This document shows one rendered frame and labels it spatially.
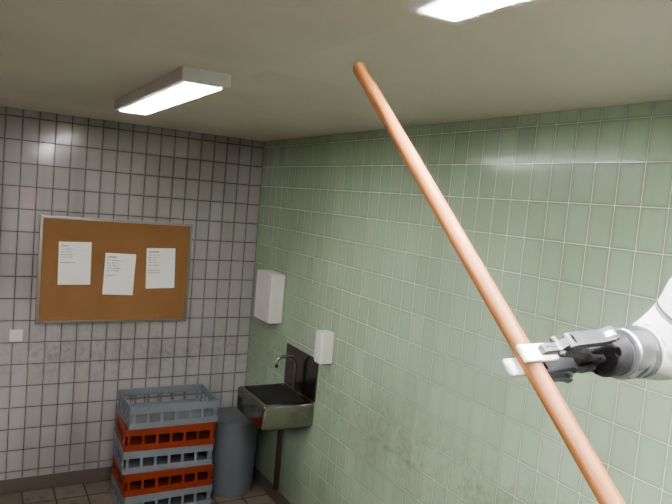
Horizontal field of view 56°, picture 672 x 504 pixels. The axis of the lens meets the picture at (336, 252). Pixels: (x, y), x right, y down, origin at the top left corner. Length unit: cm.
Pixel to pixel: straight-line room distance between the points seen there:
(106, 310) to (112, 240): 50
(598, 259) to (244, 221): 316
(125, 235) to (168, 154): 66
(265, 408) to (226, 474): 93
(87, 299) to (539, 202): 323
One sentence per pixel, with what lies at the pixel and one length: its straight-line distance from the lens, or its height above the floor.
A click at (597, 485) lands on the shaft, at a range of 95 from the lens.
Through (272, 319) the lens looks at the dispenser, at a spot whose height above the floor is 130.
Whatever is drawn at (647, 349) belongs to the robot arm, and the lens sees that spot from 117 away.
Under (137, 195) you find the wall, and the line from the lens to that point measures 475.
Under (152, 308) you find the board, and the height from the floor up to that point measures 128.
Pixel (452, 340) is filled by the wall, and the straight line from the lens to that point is 300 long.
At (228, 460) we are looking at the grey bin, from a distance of 478.
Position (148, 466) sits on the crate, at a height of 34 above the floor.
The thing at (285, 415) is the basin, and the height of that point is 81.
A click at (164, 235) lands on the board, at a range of 480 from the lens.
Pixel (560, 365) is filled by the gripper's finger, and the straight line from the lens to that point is 109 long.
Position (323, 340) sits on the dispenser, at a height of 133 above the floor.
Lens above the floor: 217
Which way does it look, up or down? 4 degrees down
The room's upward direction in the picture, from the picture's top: 5 degrees clockwise
